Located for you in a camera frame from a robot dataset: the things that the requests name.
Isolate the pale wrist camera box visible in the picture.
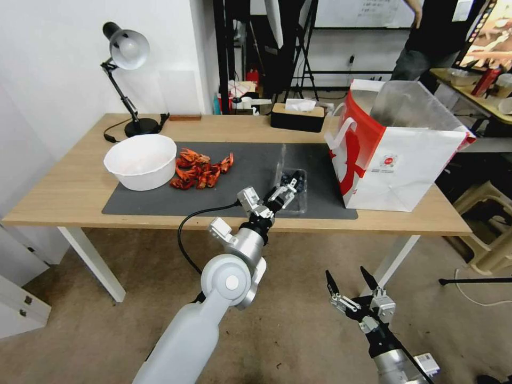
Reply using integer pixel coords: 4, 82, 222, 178
369, 293, 397, 322
236, 187, 261, 213

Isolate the white floor cable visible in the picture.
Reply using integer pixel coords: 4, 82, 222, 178
455, 267, 512, 308

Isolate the black metal shelf frame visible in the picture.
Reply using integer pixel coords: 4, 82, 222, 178
213, 0, 250, 116

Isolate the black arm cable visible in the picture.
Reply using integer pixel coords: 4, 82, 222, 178
390, 331, 437, 384
177, 201, 242, 277

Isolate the beige plastic stool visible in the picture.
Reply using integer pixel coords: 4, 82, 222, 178
451, 179, 512, 277

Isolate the black folding stand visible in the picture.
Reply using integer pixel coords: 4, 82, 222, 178
292, 0, 322, 101

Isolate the person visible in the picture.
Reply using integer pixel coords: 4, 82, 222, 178
389, 0, 488, 83

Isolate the black lamp cable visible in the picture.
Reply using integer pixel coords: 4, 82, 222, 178
102, 119, 133, 143

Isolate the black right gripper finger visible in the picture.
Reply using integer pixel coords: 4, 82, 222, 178
359, 266, 387, 301
324, 269, 362, 314

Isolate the white cabinet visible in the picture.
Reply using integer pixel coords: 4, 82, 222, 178
0, 223, 53, 341

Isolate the yellow side table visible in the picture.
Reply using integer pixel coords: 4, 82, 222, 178
429, 68, 512, 122

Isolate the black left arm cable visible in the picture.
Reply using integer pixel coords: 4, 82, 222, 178
177, 201, 242, 277

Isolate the black tripod leg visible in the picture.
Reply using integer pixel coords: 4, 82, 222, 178
438, 276, 512, 287

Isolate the white round bowl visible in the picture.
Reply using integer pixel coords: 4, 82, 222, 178
103, 134, 178, 191

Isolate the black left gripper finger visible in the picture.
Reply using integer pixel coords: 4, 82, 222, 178
276, 185, 299, 211
266, 170, 300, 203

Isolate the black desk lamp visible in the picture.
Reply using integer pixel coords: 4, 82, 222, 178
100, 21, 161, 138

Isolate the dark grey desk mat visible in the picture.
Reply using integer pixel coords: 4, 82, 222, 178
101, 141, 359, 220

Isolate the red and white takeout bag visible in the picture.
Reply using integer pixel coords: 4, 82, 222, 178
323, 78, 478, 213

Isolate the colourful display screen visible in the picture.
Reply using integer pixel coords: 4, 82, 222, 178
459, 0, 512, 72

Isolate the red bottle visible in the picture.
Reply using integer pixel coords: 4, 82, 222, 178
470, 67, 502, 97

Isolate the white tissue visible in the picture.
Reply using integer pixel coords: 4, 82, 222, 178
284, 98, 317, 113

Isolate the wooden table with white legs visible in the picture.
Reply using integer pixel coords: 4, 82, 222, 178
1, 113, 474, 303

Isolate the pale drink cup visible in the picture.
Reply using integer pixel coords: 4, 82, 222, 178
493, 73, 512, 100

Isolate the black tissue box wooden lid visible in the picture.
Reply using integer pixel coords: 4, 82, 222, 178
270, 102, 326, 134

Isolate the whiteboard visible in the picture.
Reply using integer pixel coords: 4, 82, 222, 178
313, 0, 418, 29

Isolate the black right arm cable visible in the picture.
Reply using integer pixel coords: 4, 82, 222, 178
390, 331, 437, 384

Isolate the clear plastic takeout container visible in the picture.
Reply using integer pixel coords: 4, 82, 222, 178
273, 143, 309, 213

